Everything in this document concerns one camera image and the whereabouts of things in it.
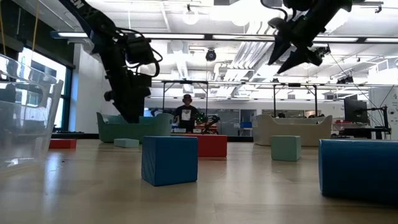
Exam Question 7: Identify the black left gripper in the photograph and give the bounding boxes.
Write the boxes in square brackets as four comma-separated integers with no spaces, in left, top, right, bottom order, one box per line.
[104,67,153,124]

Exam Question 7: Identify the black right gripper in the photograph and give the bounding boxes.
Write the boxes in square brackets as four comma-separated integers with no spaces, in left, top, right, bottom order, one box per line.
[268,14,330,75]

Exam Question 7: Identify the blue cube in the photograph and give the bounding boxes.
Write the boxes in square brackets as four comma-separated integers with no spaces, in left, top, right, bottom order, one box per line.
[141,136,199,187]

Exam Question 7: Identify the red block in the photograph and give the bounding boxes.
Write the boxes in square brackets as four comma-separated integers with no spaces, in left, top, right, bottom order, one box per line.
[172,133,228,158]
[49,138,78,150]

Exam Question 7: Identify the long teal block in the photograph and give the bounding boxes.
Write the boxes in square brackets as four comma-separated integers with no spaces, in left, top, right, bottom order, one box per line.
[271,135,302,162]

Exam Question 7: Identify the blue block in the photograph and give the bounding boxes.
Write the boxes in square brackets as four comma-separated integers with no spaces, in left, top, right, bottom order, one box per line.
[318,138,398,206]

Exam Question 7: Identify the green plastic bin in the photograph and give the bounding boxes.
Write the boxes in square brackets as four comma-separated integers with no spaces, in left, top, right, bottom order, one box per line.
[96,111,175,144]

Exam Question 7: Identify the black ceiling spotlight cluster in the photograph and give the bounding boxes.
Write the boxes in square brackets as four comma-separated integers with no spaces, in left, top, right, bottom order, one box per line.
[310,45,331,67]
[336,74,354,85]

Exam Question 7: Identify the ceiling light strip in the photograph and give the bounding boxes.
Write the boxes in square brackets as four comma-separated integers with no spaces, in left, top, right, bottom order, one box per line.
[211,34,398,44]
[51,30,206,40]

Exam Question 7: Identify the person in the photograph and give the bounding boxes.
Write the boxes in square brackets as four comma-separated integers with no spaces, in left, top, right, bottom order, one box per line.
[172,93,200,133]

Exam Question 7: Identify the background robot green lights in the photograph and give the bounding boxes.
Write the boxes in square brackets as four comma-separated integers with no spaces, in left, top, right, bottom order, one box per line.
[194,111,221,135]

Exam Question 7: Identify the round black ceiling fixture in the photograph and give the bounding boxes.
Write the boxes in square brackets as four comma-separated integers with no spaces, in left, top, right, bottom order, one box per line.
[205,48,218,62]

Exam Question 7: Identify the grey plastic bin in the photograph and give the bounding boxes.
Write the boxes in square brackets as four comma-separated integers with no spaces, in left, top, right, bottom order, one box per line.
[252,114,333,147]

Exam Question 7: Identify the black computer monitor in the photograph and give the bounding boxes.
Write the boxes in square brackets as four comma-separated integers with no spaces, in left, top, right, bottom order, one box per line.
[343,98,369,124]

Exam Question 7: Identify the dark framed window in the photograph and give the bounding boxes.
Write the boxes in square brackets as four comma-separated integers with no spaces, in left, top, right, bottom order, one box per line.
[17,46,75,131]

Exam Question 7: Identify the clear plastic bin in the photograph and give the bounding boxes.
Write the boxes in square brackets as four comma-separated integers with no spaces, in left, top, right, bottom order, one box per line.
[0,52,65,175]

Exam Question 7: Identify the round white ceiling lamp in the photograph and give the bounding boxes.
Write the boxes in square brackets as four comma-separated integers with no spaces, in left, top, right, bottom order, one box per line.
[182,9,200,26]

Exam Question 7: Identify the black gantry frame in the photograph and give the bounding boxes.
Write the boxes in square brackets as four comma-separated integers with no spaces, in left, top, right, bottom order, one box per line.
[161,80,209,118]
[272,82,318,118]

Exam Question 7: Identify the black aluminium table frame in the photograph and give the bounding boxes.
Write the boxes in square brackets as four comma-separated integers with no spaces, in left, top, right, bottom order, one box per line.
[51,132,398,144]

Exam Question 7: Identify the yellow hanging strap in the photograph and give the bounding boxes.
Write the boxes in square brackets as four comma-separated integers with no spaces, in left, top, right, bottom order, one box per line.
[0,0,7,57]
[30,0,41,52]

